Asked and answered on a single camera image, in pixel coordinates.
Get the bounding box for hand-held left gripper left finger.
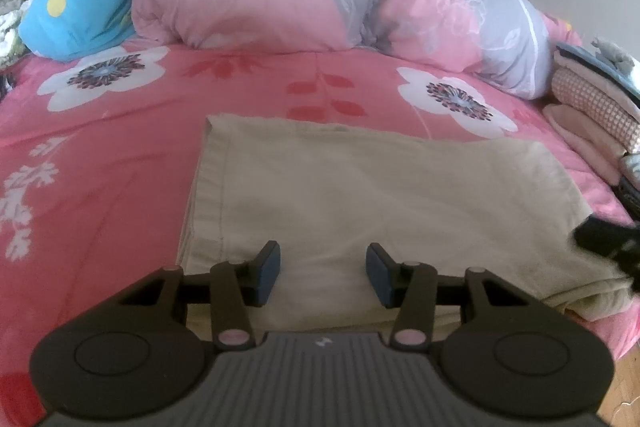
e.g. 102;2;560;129
117;240;282;350

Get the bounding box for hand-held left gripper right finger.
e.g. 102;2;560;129
366;243;531;350

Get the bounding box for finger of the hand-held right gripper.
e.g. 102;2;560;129
570;214;640;294

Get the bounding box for beige pants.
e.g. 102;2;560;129
177;114;633;333

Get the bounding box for pale pink folded cloth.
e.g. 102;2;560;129
542;103;631;185

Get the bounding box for pink waffle folded cloth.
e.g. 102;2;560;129
552;67;640;155

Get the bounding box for blue grey folded garment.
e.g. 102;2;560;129
554;42;640;100

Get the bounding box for pink floral bed sheet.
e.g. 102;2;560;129
0;42;640;427

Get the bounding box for grey plush toy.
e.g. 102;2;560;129
592;36;636;72

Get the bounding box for white fluffy blanket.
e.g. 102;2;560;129
0;0;36;68

